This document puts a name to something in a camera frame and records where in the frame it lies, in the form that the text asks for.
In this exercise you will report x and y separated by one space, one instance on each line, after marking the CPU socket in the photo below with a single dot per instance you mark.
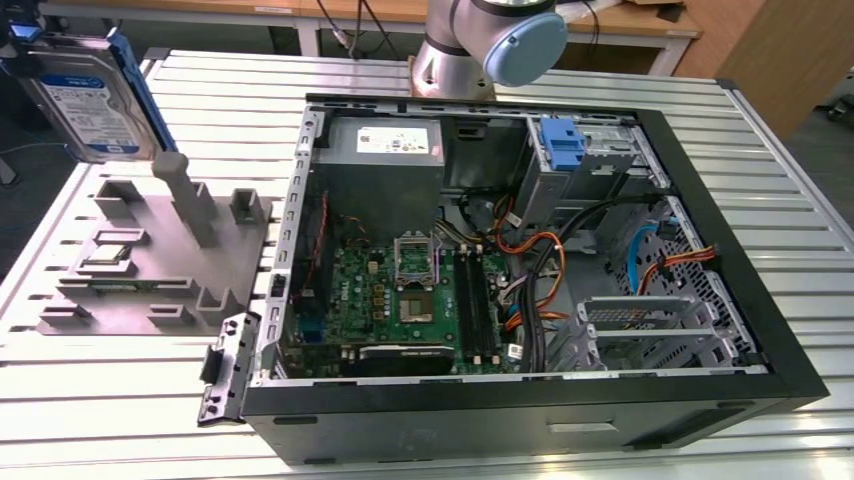
417 307

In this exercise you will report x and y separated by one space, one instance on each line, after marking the green RAM stick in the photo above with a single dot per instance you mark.
121 286

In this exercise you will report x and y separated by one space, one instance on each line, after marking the grey expansion slot latch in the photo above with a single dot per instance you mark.
230 370

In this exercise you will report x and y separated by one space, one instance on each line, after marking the black PC case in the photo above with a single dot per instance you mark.
468 415

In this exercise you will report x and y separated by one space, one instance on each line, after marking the black graphics card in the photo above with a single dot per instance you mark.
401 359

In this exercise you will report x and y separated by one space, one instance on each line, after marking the grey metal drive cage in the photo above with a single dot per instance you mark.
554 195

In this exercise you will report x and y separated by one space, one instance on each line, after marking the thin locking lever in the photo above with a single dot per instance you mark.
437 265

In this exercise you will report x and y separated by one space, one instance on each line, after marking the wooden top desk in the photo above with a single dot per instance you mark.
654 27

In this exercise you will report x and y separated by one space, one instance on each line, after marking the wooden cabinet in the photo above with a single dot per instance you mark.
788 50

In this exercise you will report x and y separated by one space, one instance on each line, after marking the green motherboard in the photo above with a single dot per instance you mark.
361 300

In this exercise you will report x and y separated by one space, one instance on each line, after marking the black RAM slot pair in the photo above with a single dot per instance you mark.
484 305
466 300

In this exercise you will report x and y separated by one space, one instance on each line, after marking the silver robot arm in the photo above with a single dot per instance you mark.
454 70

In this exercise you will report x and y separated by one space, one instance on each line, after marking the silver CPU chip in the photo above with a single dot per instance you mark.
107 255

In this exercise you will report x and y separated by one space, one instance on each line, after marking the grey power supply unit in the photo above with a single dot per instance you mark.
381 200

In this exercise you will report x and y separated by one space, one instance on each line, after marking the blue drive cage latch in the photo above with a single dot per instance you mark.
564 145

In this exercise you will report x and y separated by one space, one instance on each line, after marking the grey metal disk bay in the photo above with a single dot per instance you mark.
648 334

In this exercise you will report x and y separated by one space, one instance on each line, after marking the grey parts rack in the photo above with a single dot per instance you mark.
167 260

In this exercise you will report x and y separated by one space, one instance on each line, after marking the hard disk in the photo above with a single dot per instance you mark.
81 110

